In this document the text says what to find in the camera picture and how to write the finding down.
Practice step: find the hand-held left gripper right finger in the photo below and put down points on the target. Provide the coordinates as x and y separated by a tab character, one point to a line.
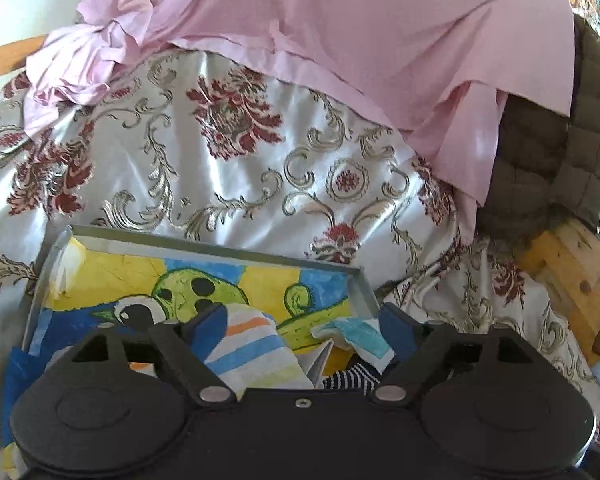
395	330

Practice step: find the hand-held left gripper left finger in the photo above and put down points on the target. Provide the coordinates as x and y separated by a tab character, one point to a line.
212	327

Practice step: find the white blue printed cloth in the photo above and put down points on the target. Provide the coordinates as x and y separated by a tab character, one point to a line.
360	340

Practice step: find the striped towel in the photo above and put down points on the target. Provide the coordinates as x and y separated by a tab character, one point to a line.
250	355

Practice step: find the black white striped sock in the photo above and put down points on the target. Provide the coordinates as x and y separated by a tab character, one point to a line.
350	380

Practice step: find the grey tray with cartoon lining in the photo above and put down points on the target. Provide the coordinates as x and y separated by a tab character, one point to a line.
130	280

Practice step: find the floral satin bed cover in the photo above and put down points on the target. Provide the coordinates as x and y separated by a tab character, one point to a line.
230	200

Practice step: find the brown quilted jacket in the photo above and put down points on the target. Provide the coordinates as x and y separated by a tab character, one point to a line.
590	135

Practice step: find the pink bed sheet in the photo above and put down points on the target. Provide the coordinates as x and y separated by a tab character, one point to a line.
330	35

